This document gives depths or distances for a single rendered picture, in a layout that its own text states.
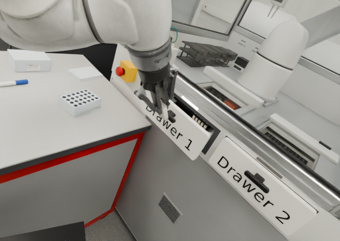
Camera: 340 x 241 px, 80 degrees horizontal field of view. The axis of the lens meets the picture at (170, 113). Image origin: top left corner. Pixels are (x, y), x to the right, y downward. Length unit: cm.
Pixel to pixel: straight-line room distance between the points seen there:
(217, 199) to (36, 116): 65
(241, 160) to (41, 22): 57
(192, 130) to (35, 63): 68
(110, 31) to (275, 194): 56
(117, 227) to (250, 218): 86
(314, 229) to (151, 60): 58
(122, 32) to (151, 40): 5
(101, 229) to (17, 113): 85
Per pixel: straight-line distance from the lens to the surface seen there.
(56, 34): 37
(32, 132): 71
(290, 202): 65
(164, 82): 50
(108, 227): 139
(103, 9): 35
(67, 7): 36
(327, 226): 68
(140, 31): 36
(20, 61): 97
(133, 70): 88
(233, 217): 78
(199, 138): 63
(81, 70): 104
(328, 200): 65
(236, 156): 65
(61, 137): 69
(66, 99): 79
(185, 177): 82
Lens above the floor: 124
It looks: 30 degrees down
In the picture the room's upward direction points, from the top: 25 degrees clockwise
